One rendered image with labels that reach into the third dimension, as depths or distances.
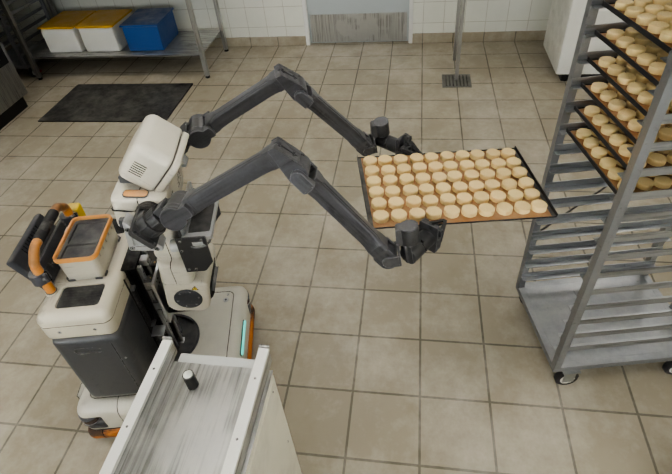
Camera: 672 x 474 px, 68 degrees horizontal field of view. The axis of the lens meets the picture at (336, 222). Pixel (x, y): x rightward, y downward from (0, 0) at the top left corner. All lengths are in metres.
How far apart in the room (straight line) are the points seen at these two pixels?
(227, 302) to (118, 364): 0.60
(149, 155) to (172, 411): 0.72
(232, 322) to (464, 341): 1.11
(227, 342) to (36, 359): 1.11
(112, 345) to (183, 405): 0.56
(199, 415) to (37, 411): 1.45
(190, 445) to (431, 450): 1.14
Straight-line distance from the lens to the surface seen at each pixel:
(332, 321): 2.61
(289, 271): 2.87
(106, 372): 2.13
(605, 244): 1.84
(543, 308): 2.57
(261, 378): 1.41
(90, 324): 1.90
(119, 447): 1.43
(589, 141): 1.98
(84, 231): 2.04
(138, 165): 1.59
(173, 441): 1.46
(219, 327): 2.34
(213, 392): 1.49
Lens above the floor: 2.08
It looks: 42 degrees down
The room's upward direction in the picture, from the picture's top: 6 degrees counter-clockwise
